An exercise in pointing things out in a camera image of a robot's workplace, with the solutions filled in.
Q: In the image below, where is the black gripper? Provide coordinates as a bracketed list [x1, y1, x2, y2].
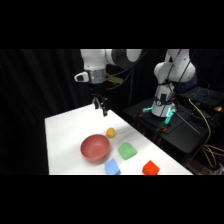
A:
[88, 81, 110, 118]

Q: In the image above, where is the green triangle block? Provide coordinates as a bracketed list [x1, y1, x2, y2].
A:
[117, 142, 138, 161]

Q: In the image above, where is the pink bowl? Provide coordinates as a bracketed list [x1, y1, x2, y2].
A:
[80, 133, 111, 164]

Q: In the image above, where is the yellow ball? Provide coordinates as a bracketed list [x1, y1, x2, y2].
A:
[105, 127, 117, 139]

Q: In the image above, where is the blue block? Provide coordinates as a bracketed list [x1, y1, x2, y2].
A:
[104, 158, 122, 176]

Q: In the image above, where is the black curtain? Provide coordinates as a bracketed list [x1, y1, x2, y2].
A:
[0, 49, 224, 176]

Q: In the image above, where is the red block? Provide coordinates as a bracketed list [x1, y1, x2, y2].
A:
[142, 159, 161, 176]

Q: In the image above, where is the black robot stand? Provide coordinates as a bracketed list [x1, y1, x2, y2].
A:
[122, 98, 224, 166]

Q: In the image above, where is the black laptop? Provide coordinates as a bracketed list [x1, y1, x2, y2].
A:
[180, 85, 224, 110]

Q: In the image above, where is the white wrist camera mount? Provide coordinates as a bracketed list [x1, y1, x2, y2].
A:
[73, 70, 90, 83]

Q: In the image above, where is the yellow cable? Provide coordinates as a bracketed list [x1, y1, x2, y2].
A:
[187, 97, 224, 168]

